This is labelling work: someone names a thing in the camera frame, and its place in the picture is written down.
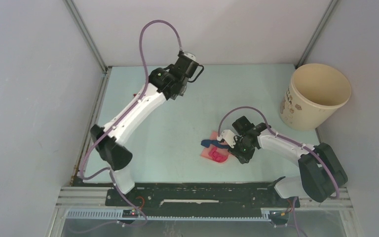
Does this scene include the long dark blue paper scrap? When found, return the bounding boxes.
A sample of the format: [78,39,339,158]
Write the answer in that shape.
[200,139,230,149]

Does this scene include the pink plastic dustpan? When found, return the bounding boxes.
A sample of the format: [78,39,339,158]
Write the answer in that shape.
[200,131,230,163]

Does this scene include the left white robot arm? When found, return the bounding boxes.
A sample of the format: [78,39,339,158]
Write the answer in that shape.
[90,51,201,206]

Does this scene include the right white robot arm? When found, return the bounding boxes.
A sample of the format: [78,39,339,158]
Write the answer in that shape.
[217,116,348,206]

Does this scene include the beige paper bucket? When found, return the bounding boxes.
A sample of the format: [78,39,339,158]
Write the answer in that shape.
[279,63,352,131]

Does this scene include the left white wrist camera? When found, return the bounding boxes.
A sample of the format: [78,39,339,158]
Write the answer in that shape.
[184,52,196,61]

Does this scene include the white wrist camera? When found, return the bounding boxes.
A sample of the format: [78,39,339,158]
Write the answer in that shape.
[184,52,196,61]
[217,129,236,148]

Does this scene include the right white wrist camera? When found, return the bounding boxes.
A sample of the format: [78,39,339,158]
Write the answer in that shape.
[217,129,236,148]

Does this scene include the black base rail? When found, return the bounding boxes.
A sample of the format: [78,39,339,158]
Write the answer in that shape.
[105,182,300,217]

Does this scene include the right aluminium frame post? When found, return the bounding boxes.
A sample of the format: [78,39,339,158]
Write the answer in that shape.
[295,0,340,69]

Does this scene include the aluminium frame post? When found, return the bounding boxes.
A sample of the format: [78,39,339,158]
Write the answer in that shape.
[63,0,108,73]
[295,0,340,69]

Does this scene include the left aluminium frame post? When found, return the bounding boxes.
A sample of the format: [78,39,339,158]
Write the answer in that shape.
[63,0,108,73]

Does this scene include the grey cable duct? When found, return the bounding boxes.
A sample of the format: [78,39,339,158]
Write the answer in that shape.
[65,208,271,221]

